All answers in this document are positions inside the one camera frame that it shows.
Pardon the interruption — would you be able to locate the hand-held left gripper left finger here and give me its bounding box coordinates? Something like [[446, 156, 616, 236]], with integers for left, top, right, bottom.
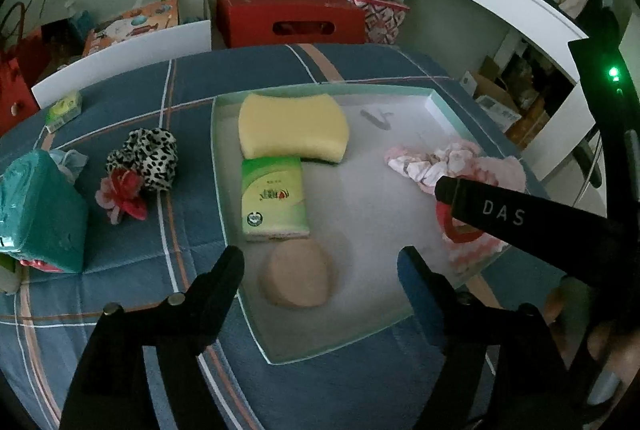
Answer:
[[60, 245, 246, 430]]

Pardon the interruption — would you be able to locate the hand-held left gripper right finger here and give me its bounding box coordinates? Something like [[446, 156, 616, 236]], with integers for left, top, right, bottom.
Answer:
[[397, 245, 583, 430]]

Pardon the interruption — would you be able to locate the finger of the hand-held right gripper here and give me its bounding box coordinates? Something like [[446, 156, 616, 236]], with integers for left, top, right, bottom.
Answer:
[[434, 175, 608, 291]]

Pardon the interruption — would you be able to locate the pink white zigzag cloth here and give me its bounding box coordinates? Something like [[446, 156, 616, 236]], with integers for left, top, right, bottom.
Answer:
[[435, 155, 527, 273]]

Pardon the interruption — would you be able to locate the red hair band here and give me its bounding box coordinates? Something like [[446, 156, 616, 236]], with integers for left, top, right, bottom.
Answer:
[[436, 199, 487, 245]]

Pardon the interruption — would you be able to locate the beige round puff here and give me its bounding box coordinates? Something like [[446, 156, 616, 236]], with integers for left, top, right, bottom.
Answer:
[[257, 237, 335, 310]]

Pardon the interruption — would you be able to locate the light teal tray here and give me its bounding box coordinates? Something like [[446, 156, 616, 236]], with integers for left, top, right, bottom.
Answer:
[[210, 83, 526, 366]]

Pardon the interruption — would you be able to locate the green tissue pack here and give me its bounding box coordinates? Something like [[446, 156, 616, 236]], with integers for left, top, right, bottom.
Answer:
[[45, 91, 83, 133], [241, 156, 311, 242]]

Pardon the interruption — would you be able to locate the pink red flower hair clip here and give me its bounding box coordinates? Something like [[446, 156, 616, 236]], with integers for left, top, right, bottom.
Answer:
[[95, 167, 149, 226]]

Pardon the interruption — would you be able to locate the leopard print scrunchie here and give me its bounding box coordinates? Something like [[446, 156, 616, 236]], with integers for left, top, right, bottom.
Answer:
[[106, 127, 178, 196]]

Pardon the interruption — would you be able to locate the yellow sponge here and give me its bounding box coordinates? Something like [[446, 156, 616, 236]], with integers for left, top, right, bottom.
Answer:
[[238, 93, 350, 165]]

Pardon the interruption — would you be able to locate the light blue face mask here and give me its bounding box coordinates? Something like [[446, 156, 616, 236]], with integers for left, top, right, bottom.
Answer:
[[48, 149, 89, 183]]

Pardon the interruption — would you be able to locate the person's right hand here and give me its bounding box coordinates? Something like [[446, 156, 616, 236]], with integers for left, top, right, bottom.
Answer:
[[544, 279, 640, 393]]

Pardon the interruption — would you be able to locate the teal toy box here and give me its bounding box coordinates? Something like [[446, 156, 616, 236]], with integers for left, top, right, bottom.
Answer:
[[0, 149, 90, 273]]

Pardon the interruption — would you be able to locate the red white patterned box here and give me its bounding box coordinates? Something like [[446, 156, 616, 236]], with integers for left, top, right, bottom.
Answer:
[[327, 0, 408, 46]]

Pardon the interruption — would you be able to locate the white chair back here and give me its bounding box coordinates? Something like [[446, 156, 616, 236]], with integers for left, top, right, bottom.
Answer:
[[31, 20, 213, 111]]

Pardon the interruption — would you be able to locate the red cardboard box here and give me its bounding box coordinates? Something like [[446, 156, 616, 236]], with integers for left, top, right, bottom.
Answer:
[[216, 0, 368, 50]]

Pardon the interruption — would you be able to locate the colourful toy carton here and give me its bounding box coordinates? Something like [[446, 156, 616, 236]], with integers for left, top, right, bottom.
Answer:
[[82, 0, 181, 58]]

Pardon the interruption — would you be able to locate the red felt bag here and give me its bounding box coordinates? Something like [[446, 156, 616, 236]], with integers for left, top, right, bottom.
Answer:
[[0, 0, 51, 138]]

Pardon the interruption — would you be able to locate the teal pump bottle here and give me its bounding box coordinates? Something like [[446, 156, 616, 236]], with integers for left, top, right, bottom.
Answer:
[[66, 0, 94, 47]]

